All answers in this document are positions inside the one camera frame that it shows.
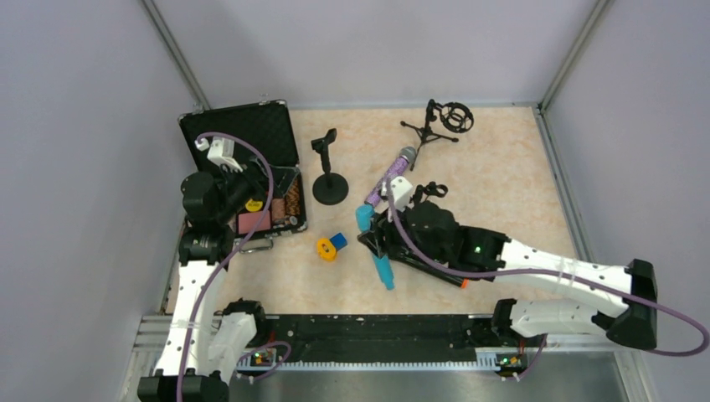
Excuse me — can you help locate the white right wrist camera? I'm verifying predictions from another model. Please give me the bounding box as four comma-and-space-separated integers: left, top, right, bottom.
390, 176, 414, 210

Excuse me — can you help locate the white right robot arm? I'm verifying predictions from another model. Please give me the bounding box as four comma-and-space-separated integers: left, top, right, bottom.
355, 201, 657, 351

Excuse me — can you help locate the black tripod microphone stand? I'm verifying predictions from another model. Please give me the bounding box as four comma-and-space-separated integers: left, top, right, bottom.
411, 181, 449, 206

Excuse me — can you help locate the blue toy block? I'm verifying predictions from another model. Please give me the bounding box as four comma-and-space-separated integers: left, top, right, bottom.
329, 233, 347, 251

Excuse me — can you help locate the purple glitter microphone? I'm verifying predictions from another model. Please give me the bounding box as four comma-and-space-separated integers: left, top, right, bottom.
364, 146, 417, 208

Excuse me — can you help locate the teal blue microphone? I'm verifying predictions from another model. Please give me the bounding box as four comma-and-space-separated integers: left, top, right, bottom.
355, 204, 395, 291

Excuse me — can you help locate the black poker chip case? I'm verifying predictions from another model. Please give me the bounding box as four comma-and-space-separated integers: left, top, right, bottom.
177, 99, 309, 255

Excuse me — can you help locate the black round-base microphone stand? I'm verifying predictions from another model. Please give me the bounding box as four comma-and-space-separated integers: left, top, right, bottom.
311, 128, 349, 206

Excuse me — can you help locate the black orange-tipped microphone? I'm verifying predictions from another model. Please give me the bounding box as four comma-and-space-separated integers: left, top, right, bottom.
389, 253, 468, 289

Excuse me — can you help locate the black shock-mount tripod stand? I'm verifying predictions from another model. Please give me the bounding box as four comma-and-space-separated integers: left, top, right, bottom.
399, 99, 476, 172

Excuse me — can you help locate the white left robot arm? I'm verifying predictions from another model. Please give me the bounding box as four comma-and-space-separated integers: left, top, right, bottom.
136, 162, 275, 401

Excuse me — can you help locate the yellow traffic light toy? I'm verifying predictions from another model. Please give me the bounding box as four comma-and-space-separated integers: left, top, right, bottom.
316, 238, 337, 262

